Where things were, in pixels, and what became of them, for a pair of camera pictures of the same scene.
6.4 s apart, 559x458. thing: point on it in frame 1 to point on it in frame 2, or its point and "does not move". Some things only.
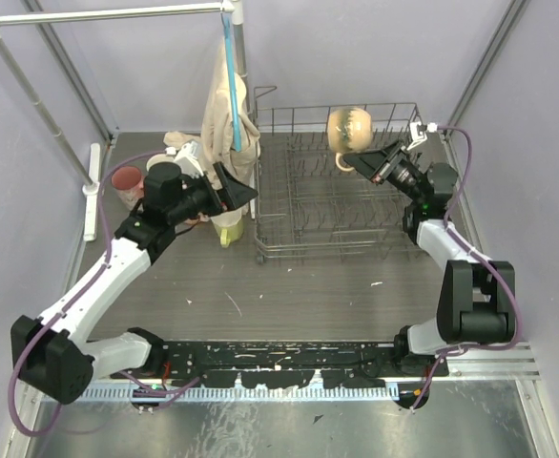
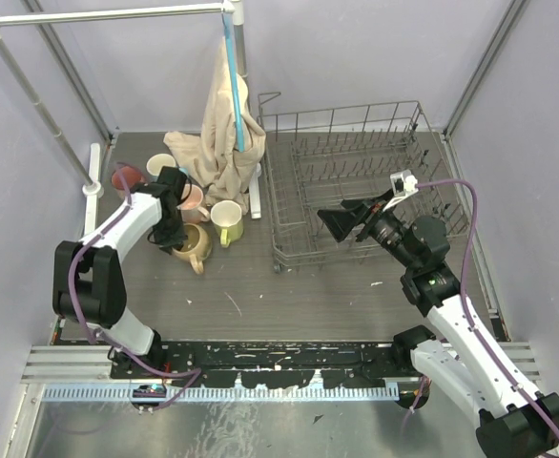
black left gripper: x=217 y=192 to x=168 y=234
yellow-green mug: x=229 y=225 does not move
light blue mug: x=159 y=158 does not move
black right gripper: x=377 y=165 to x=341 y=221
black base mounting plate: x=348 y=364 does not move
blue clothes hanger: x=226 y=18 does not move
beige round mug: x=350 y=130 to x=196 y=246
